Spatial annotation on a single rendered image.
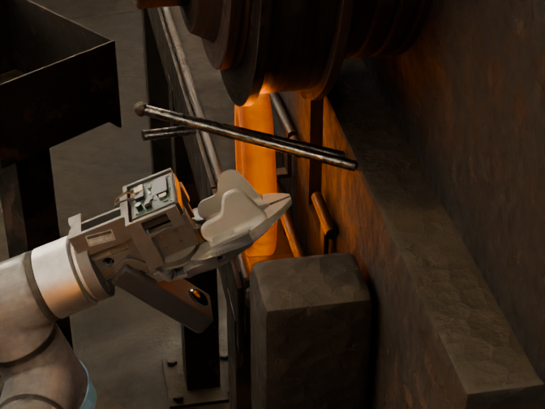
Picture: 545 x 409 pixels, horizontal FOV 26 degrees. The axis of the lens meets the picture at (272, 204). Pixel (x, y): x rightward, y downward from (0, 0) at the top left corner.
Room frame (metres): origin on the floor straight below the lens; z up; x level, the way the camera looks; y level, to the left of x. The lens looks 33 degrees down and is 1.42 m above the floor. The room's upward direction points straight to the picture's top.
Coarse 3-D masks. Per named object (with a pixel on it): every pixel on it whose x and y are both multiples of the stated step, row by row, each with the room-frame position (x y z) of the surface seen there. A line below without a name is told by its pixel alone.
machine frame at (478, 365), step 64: (448, 0) 0.87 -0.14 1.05; (512, 0) 0.74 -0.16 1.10; (384, 64) 1.04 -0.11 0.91; (448, 64) 0.86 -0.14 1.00; (512, 64) 0.73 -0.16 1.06; (320, 128) 1.11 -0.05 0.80; (384, 128) 0.97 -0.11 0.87; (448, 128) 0.84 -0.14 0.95; (512, 128) 0.72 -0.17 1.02; (384, 192) 0.86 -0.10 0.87; (448, 192) 0.83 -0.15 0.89; (512, 192) 0.70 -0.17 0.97; (384, 256) 0.81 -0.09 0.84; (448, 256) 0.77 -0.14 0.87; (512, 256) 0.69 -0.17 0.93; (384, 320) 0.80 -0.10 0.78; (448, 320) 0.68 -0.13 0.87; (512, 320) 0.68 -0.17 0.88; (384, 384) 0.79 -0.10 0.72; (448, 384) 0.64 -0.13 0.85; (512, 384) 0.62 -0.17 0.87
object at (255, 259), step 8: (280, 224) 1.13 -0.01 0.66; (280, 232) 1.11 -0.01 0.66; (280, 240) 1.09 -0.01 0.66; (288, 240) 1.09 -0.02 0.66; (280, 248) 1.08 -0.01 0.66; (288, 248) 1.08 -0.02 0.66; (248, 256) 1.07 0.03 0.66; (256, 256) 1.07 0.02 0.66; (264, 256) 1.07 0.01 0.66; (272, 256) 1.06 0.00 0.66; (280, 256) 1.06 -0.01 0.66; (288, 256) 1.06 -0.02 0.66
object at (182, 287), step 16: (128, 272) 0.93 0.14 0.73; (144, 272) 0.94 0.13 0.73; (128, 288) 0.93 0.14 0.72; (144, 288) 0.93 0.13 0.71; (160, 288) 0.94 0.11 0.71; (176, 288) 0.95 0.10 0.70; (192, 288) 0.97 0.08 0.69; (160, 304) 0.93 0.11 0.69; (176, 304) 0.94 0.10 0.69; (192, 304) 0.94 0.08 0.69; (208, 304) 0.96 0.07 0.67; (176, 320) 0.94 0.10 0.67; (192, 320) 0.94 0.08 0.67; (208, 320) 0.94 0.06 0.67
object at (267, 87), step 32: (256, 0) 0.85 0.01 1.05; (288, 0) 0.85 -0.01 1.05; (320, 0) 0.86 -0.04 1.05; (256, 32) 0.85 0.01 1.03; (288, 32) 0.86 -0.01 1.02; (320, 32) 0.87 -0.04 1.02; (256, 64) 0.86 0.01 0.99; (288, 64) 0.89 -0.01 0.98; (320, 64) 0.89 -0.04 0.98; (256, 96) 0.90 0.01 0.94
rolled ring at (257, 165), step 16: (240, 112) 1.07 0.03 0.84; (256, 112) 1.06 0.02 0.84; (256, 128) 1.05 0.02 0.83; (272, 128) 1.05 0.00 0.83; (240, 144) 1.15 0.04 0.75; (240, 160) 1.15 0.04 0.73; (256, 160) 1.02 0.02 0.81; (272, 160) 1.02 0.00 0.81; (256, 176) 1.01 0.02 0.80; (272, 176) 1.01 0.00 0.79; (272, 192) 1.01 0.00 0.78; (256, 240) 1.01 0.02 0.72; (272, 240) 1.01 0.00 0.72
